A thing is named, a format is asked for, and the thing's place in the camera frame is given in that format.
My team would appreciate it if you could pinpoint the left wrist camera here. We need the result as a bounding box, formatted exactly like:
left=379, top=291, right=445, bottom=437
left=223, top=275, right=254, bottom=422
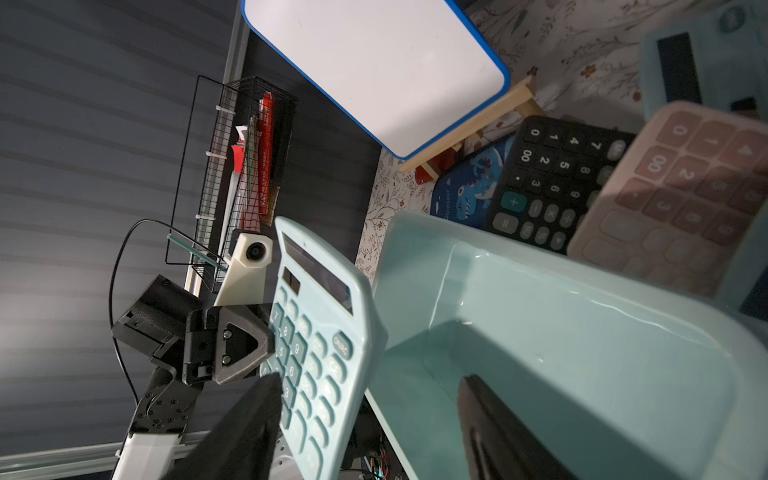
left=214, top=233, right=273, bottom=307

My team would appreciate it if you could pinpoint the black calculator left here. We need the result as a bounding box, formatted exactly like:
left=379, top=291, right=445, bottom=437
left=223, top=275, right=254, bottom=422
left=483, top=116, right=635, bottom=255

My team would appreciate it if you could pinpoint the blue dinosaur pencil case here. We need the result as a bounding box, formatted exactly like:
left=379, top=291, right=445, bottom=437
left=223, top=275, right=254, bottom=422
left=429, top=133, right=516, bottom=229

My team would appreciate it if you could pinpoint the mint green storage box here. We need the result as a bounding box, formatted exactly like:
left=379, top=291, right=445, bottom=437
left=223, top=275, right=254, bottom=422
left=367, top=211, right=767, bottom=479

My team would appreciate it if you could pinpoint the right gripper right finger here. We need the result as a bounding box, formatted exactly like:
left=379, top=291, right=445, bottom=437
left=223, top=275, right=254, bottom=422
left=457, top=375, right=574, bottom=479

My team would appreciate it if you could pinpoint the blue framed whiteboard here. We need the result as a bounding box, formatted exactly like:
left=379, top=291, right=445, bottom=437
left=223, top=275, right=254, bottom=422
left=241, top=0, right=511, bottom=160

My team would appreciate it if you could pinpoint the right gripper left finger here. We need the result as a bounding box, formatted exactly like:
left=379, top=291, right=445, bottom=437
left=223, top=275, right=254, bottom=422
left=165, top=373, right=282, bottom=480

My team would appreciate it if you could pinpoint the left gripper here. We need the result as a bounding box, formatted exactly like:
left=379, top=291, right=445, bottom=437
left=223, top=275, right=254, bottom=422
left=182, top=305, right=275, bottom=385

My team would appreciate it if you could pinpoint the small pink calculator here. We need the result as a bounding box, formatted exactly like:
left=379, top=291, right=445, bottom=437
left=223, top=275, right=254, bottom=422
left=567, top=101, right=767, bottom=297

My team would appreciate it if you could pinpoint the teal calculator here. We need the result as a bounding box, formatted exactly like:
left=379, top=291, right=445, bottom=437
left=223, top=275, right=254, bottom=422
left=261, top=217, right=388, bottom=479
left=639, top=1, right=767, bottom=122

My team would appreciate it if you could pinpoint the red folder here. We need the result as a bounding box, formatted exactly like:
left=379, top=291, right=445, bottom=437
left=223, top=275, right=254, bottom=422
left=258, top=91, right=275, bottom=215

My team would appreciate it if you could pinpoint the black wire wall basket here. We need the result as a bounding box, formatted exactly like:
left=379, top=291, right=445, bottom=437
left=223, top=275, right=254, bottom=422
left=165, top=75, right=297, bottom=292

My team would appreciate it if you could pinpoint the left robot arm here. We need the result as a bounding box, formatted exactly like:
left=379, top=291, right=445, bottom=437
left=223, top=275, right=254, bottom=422
left=111, top=275, right=275, bottom=479

